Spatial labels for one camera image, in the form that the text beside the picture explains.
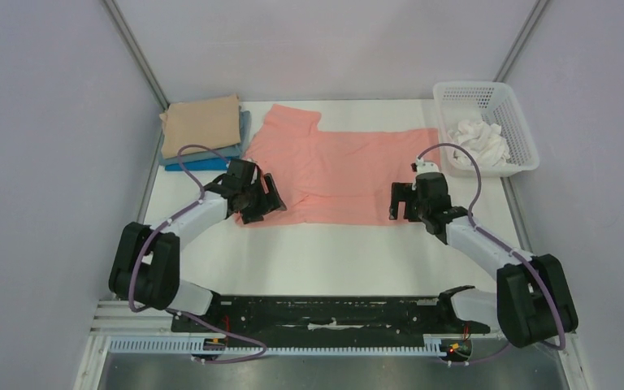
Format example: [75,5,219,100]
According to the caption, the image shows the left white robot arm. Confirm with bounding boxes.
[108,158,286,332]

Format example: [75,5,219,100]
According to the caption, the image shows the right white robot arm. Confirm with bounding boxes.
[389,172,579,349]

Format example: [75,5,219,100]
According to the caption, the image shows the white slotted cable duct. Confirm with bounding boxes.
[108,336,446,358]

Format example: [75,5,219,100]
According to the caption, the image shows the aluminium frame rail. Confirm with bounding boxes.
[90,301,172,336]

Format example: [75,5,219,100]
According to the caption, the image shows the salmon pink t shirt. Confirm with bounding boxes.
[244,104,439,227]

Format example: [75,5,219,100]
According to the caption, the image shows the folded bright blue t shirt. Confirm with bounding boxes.
[184,158,231,171]

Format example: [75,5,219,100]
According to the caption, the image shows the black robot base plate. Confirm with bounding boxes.
[202,295,491,348]

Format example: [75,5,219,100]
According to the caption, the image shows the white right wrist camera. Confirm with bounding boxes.
[411,159,440,176]

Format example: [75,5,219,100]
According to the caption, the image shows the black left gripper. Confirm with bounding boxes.
[240,173,286,225]

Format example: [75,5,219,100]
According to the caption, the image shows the crumpled white t shirt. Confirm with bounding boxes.
[446,119,511,168]

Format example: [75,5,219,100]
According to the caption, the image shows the folded grey blue t shirt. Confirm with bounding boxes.
[158,110,252,167]

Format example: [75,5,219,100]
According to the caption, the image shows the white plastic laundry basket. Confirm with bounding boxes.
[433,81,540,177]

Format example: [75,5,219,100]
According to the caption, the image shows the folded beige t shirt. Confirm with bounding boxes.
[159,94,241,158]

